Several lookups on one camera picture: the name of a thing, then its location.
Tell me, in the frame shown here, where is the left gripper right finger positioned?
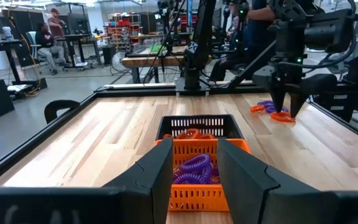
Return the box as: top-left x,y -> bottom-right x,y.
216,138 -> 338,224

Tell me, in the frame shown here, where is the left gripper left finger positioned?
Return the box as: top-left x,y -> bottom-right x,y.
103,138 -> 174,224

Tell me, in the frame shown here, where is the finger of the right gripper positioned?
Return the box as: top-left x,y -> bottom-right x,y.
269,88 -> 287,113
290,92 -> 307,118

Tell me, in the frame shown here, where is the orange plastic basket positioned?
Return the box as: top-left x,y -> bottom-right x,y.
154,138 -> 252,213

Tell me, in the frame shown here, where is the person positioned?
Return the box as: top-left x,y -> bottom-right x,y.
47,7 -> 70,62
209,14 -> 260,82
246,0 -> 278,68
35,22 -> 67,75

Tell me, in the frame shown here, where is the black cabinet with labels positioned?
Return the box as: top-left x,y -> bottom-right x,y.
309,18 -> 358,123

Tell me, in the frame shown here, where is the black plastic basket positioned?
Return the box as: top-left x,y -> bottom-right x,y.
155,114 -> 245,141

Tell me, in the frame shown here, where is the wooden top bench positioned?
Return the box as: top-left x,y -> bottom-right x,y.
121,55 -> 213,84

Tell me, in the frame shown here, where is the round background fan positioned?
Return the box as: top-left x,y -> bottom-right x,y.
111,50 -> 129,73

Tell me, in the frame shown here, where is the parts shelf with boxes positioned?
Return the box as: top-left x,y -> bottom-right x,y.
104,14 -> 136,52

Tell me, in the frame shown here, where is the black work table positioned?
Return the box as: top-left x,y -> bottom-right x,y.
57,33 -> 111,68

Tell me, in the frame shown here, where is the grey office chair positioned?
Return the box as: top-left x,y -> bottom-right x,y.
25,30 -> 43,68

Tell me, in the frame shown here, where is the white cup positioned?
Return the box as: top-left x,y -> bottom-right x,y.
2,26 -> 14,41

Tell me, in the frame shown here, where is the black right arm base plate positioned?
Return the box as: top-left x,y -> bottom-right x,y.
175,83 -> 211,97

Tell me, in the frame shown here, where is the black aluminium table frame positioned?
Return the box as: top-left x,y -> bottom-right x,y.
0,0 -> 358,190

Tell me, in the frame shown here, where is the black frame handle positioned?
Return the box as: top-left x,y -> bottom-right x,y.
44,99 -> 81,124

